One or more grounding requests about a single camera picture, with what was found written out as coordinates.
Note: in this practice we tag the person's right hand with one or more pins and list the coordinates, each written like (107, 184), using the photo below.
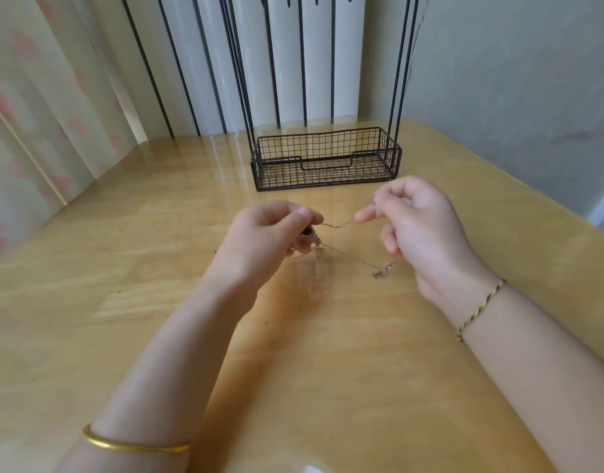
(425, 231)

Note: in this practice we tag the person's left hand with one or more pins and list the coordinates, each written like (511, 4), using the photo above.
(253, 246)

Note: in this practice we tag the person's right forearm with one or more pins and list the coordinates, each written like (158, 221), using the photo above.
(548, 384)

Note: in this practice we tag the person's left forearm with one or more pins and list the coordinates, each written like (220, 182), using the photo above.
(154, 384)

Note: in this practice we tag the white black-striped curtain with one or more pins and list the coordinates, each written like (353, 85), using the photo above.
(211, 64)

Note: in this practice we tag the gold bangle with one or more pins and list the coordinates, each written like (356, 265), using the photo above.
(135, 444)

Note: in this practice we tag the pink floral curtain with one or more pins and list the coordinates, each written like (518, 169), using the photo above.
(41, 113)

